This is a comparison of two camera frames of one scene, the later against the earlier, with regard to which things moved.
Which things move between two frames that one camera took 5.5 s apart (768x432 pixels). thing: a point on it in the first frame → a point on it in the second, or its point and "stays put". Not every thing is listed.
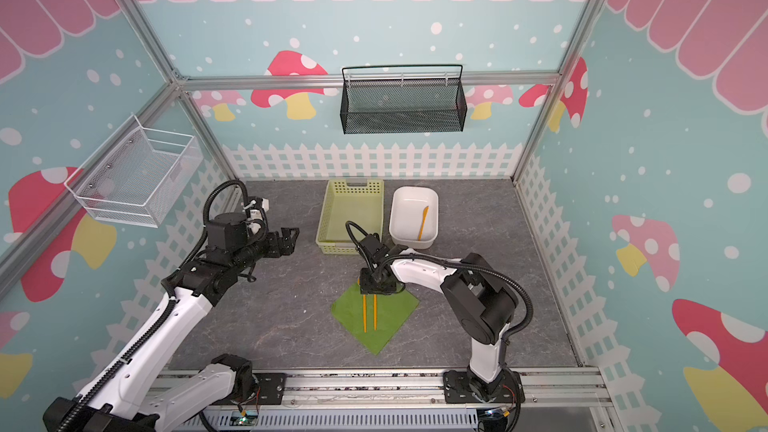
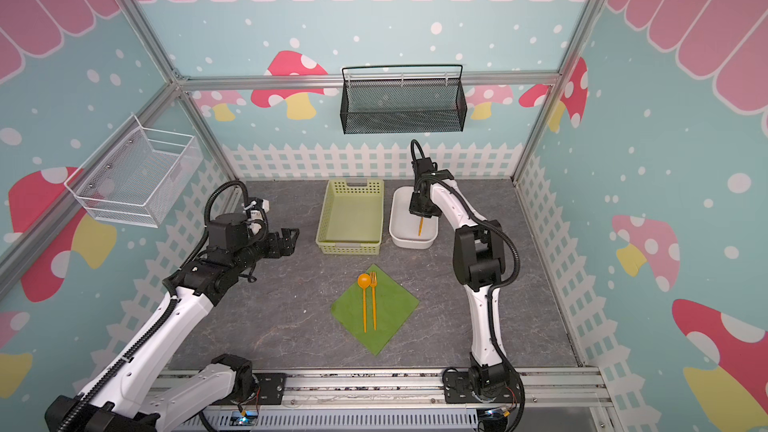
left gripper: [276, 251] stays put
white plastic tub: [408, 206] stays put
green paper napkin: [392, 311] stays put
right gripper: [377, 286] → [423, 207]
